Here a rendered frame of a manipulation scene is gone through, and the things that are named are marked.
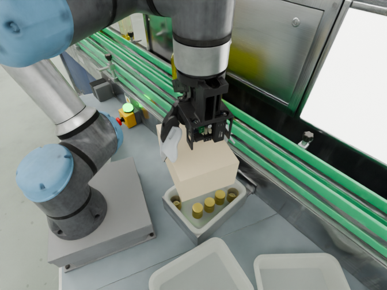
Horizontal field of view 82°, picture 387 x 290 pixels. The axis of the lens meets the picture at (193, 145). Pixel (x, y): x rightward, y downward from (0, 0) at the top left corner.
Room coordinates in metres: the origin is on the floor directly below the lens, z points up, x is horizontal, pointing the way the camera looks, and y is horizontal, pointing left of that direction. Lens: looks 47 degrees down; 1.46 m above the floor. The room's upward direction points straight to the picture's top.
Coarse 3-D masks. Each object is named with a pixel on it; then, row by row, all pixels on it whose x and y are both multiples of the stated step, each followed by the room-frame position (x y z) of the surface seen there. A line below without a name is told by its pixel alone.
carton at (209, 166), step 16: (160, 128) 0.36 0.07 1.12; (208, 144) 0.31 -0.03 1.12; (224, 144) 0.31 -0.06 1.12; (176, 160) 0.27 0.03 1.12; (192, 160) 0.27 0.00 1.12; (208, 160) 0.27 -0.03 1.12; (224, 160) 0.27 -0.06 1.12; (176, 176) 0.24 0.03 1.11; (192, 176) 0.23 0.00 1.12; (208, 176) 0.24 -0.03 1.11; (224, 176) 0.26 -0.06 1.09; (192, 192) 0.23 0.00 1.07; (208, 192) 0.24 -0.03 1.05
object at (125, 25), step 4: (128, 16) 1.35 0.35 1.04; (120, 20) 1.33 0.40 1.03; (124, 20) 1.33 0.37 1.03; (128, 20) 1.34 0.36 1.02; (120, 24) 1.34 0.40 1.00; (124, 24) 1.32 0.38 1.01; (128, 24) 1.34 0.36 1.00; (120, 28) 1.34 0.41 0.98; (124, 28) 1.32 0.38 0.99; (128, 28) 1.34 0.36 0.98; (120, 32) 1.35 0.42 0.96; (124, 32) 1.32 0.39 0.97; (124, 36) 1.33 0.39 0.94; (128, 36) 1.33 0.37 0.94; (128, 40) 1.32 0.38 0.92
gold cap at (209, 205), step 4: (204, 200) 0.36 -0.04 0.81; (208, 200) 0.36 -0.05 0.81; (212, 200) 0.36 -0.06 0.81; (204, 204) 0.35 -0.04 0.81; (208, 204) 0.34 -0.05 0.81; (212, 204) 0.34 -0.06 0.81; (204, 208) 0.34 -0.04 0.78; (208, 208) 0.34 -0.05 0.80; (212, 208) 0.34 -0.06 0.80; (208, 212) 0.33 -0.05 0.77
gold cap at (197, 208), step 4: (196, 204) 0.34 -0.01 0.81; (200, 204) 0.34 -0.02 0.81; (192, 208) 0.33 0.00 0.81; (196, 208) 0.33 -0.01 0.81; (200, 208) 0.33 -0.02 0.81; (192, 212) 0.33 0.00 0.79; (196, 212) 0.31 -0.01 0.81; (200, 212) 0.32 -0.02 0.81; (196, 216) 0.31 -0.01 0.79; (200, 216) 0.32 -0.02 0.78
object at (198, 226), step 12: (168, 192) 0.37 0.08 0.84; (240, 192) 0.38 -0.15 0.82; (168, 204) 0.33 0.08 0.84; (192, 204) 0.36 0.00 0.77; (216, 204) 0.36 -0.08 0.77; (228, 204) 0.36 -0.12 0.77; (180, 216) 0.29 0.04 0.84; (192, 216) 0.32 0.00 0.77; (204, 216) 0.32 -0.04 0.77; (216, 216) 0.29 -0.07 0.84; (192, 228) 0.25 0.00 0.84; (204, 228) 0.25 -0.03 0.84
